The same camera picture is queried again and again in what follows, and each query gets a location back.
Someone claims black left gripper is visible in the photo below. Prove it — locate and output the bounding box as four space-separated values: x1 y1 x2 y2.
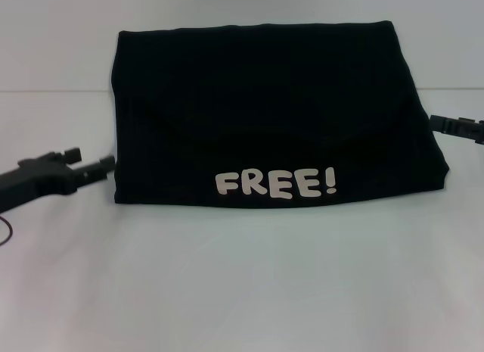
0 147 116 214

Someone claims black shirt with FREE print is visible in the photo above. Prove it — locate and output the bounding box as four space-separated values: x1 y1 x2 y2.
110 20 451 207

